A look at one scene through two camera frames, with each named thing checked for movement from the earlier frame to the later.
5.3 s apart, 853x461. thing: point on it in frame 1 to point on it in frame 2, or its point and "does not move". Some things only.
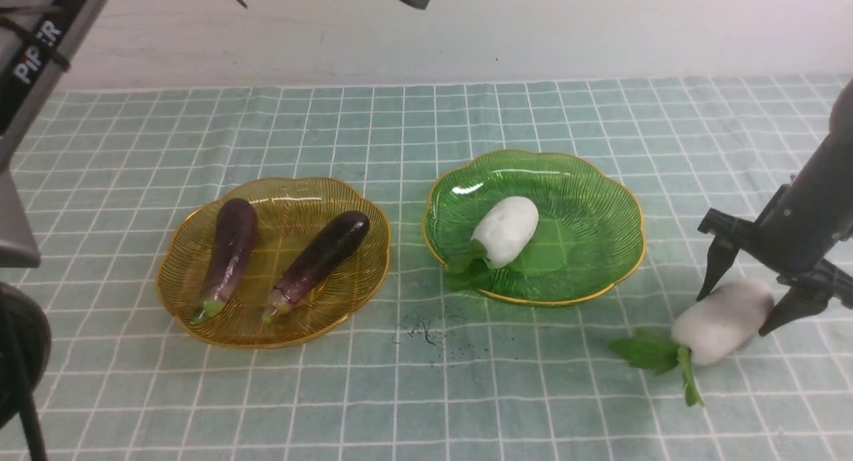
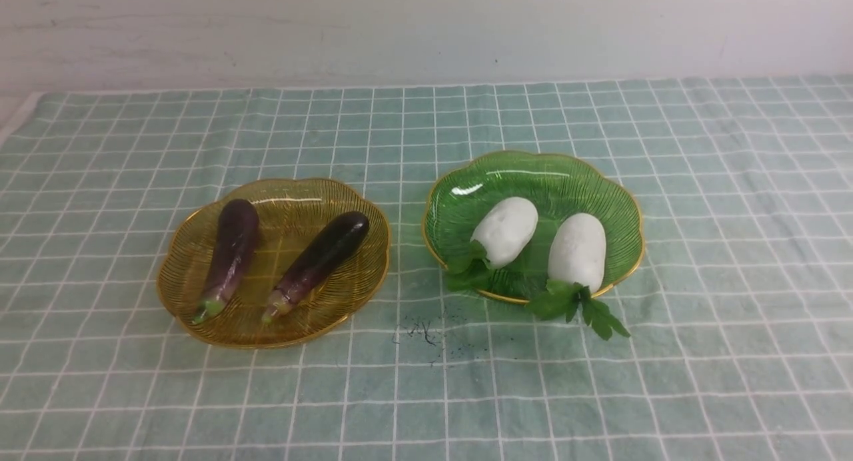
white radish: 500,238 does not move
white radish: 719,323 to 577,256
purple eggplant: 234,240 does not move
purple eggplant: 321,256 does not move
